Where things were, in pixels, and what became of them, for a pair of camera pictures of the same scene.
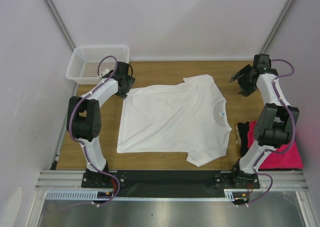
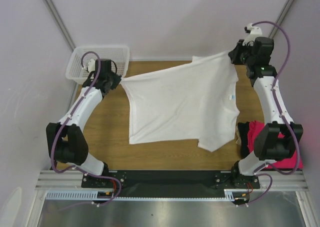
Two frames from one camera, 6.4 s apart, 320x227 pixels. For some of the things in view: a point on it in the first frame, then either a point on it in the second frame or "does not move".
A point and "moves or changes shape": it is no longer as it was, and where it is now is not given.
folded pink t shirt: x=291 y=159 does not move
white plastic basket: x=83 y=68 does not move
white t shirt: x=189 y=117 moves or changes shape
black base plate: x=170 y=183 does not move
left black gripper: x=130 y=81 → x=116 y=80
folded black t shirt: x=243 y=128 does not move
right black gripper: x=245 y=79 → x=235 y=53
